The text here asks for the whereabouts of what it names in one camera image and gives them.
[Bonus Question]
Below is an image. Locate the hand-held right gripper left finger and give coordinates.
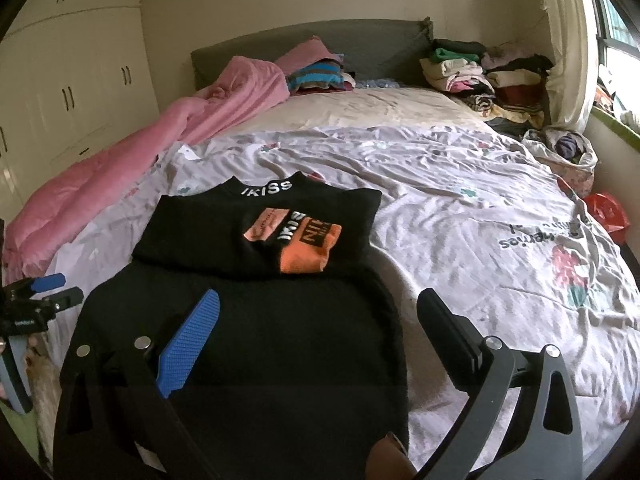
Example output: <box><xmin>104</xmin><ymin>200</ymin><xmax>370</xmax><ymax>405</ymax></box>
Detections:
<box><xmin>52</xmin><ymin>288</ymin><xmax>221</xmax><ymax>480</ymax></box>

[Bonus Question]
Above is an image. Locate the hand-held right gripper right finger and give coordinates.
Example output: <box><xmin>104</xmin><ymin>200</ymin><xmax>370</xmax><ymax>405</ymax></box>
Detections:
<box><xmin>416</xmin><ymin>287</ymin><xmax>585</xmax><ymax>480</ymax></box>

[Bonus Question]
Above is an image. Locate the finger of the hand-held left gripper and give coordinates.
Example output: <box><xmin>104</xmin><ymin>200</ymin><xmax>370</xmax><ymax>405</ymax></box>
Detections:
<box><xmin>20</xmin><ymin>272</ymin><xmax>68</xmax><ymax>297</ymax></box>
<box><xmin>42</xmin><ymin>287</ymin><xmax>85</xmax><ymax>317</ymax></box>

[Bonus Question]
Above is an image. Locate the black sweater with orange patches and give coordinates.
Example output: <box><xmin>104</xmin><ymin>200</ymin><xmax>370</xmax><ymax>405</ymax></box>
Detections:
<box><xmin>54</xmin><ymin>171</ymin><xmax>411</xmax><ymax>480</ymax></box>

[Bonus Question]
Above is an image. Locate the bag of clothes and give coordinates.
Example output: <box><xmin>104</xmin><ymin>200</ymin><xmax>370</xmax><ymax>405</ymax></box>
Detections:
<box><xmin>522</xmin><ymin>126</ymin><xmax>599</xmax><ymax>199</ymax></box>

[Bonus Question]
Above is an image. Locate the pile of assorted clothes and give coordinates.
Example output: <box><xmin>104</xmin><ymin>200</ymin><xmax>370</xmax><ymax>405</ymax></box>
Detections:
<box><xmin>419</xmin><ymin>39</ymin><xmax>557</xmax><ymax>137</ymax></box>

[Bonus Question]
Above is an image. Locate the stack of striped folded clothes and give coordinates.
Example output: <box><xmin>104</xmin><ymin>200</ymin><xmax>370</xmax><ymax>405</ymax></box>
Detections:
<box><xmin>286</xmin><ymin>57</ymin><xmax>357</xmax><ymax>94</ymax></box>

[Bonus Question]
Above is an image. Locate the lilac printed bed sheet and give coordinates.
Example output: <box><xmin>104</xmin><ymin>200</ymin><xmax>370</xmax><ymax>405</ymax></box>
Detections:
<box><xmin>42</xmin><ymin>125</ymin><xmax>640</xmax><ymax>461</ymax></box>

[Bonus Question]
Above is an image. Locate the pink quilt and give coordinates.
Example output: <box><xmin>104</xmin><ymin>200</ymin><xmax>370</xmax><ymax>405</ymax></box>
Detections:
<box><xmin>2</xmin><ymin>55</ymin><xmax>292</xmax><ymax>273</ymax></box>

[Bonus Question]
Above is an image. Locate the red plastic bag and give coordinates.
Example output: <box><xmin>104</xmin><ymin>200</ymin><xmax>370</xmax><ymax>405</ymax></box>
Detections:
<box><xmin>582</xmin><ymin>191</ymin><xmax>631</xmax><ymax>234</ymax></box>

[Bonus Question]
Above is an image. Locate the cream wardrobe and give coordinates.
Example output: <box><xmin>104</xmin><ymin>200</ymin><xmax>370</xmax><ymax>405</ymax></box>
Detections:
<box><xmin>0</xmin><ymin>0</ymin><xmax>162</xmax><ymax>213</ymax></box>

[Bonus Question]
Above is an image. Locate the cream bed sheet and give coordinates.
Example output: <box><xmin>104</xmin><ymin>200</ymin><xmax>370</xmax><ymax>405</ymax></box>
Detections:
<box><xmin>239</xmin><ymin>85</ymin><xmax>497</xmax><ymax>137</ymax></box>

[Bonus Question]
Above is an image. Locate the blue patterned cloth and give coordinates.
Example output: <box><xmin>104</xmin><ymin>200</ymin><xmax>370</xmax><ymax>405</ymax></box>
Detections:
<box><xmin>355</xmin><ymin>77</ymin><xmax>407</xmax><ymax>90</ymax></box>

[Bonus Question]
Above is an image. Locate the green windowsill cover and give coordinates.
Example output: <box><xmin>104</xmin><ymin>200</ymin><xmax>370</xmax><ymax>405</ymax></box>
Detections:
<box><xmin>590</xmin><ymin>105</ymin><xmax>640</xmax><ymax>143</ymax></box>

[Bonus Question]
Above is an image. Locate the grey-green bed headboard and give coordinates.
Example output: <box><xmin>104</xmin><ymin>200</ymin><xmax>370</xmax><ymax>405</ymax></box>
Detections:
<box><xmin>190</xmin><ymin>17</ymin><xmax>435</xmax><ymax>92</ymax></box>

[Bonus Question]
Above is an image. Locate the pink folded cloth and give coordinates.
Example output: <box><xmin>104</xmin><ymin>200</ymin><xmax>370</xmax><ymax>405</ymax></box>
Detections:
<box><xmin>275</xmin><ymin>36</ymin><xmax>337</xmax><ymax>74</ymax></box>

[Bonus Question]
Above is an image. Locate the cream curtain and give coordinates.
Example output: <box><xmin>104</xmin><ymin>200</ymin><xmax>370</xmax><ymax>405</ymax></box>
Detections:
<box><xmin>537</xmin><ymin>0</ymin><xmax>602</xmax><ymax>134</ymax></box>

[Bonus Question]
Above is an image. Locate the window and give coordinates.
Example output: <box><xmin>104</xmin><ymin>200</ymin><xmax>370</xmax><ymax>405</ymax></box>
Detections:
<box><xmin>585</xmin><ymin>0</ymin><xmax>640</xmax><ymax>111</ymax></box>

